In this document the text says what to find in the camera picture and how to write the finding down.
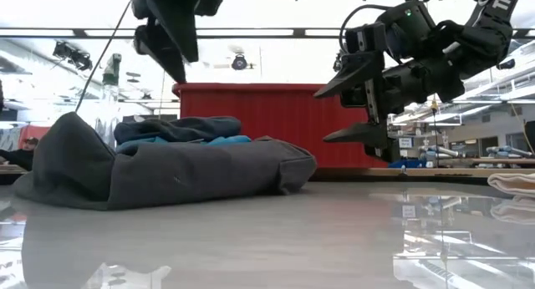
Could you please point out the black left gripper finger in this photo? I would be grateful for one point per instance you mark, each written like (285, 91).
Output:
(177, 21)
(161, 51)

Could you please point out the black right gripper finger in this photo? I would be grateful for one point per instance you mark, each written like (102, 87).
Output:
(361, 133)
(355, 74)

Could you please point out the navy garment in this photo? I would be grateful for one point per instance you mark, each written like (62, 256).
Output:
(179, 128)

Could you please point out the dark grey pants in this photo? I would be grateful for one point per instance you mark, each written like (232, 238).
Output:
(188, 176)

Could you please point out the red plastic laundry basket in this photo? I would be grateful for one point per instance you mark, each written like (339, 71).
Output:
(284, 122)

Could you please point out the blue storage bin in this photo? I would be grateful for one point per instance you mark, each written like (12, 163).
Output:
(405, 143)

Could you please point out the clear spray bottle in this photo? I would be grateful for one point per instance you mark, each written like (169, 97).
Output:
(109, 92)

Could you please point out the black track light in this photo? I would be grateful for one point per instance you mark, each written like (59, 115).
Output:
(73, 57)

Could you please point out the cream canvas tote bag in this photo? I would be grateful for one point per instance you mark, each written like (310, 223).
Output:
(514, 184)

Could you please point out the person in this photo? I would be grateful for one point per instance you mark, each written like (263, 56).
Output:
(18, 155)

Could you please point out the black overhead camera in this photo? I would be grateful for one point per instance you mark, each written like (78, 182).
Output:
(239, 62)

